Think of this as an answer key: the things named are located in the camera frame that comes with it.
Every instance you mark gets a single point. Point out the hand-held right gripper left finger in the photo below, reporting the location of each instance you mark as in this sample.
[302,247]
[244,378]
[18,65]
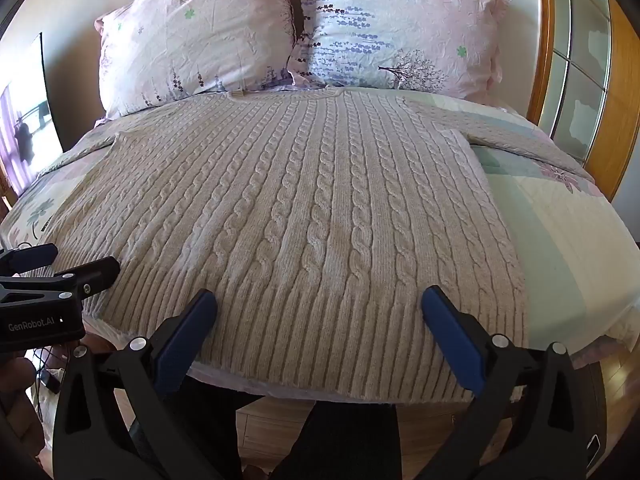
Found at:
[184,342]

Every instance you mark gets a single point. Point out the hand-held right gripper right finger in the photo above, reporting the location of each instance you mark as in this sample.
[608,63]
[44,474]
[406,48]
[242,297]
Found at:
[450,340]

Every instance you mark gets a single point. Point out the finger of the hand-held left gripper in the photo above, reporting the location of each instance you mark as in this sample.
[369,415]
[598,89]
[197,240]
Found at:
[30,257]
[80,277]

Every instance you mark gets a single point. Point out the person's left hand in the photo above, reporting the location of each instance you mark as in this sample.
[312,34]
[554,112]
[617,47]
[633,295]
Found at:
[15,385]

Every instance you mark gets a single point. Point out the pastel floral bed sheet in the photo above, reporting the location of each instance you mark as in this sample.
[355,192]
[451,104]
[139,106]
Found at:
[550,240]

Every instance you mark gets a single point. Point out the pink floral pillow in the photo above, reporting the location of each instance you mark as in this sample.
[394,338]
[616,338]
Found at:
[200,35]

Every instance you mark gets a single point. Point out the wooden headboard with glass panels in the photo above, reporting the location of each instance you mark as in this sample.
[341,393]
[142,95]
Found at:
[620,85]

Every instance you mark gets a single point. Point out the pink pillow with tree print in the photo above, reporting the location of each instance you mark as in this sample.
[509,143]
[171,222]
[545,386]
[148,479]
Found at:
[400,25]

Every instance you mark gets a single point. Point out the wooden bed frame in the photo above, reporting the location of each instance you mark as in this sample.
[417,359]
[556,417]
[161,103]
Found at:
[280,425]

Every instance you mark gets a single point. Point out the wall poster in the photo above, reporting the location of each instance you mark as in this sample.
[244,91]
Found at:
[25,125]

